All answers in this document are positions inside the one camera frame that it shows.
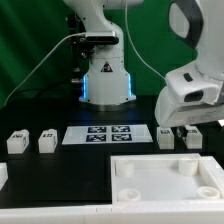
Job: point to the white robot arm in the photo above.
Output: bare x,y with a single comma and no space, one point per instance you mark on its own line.
198,23

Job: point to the white sheet with markers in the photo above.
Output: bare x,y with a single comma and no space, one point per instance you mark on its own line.
105,134

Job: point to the black camera on base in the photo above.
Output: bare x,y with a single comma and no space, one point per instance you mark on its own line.
102,38

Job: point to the white front fence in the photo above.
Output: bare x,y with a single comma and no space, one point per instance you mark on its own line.
201,212

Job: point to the white square tabletop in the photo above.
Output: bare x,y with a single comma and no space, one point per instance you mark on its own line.
159,178

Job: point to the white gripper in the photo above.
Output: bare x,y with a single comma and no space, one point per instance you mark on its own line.
170,113

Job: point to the white fence block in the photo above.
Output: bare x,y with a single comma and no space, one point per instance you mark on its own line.
3,174
212,174

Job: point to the white left fence block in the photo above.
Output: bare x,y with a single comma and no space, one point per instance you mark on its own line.
3,174

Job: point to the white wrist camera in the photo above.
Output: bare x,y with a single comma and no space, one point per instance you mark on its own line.
189,86

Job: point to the black camera stand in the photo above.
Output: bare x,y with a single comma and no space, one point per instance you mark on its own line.
75,26

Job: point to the white right fence block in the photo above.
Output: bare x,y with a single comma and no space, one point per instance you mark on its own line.
212,174

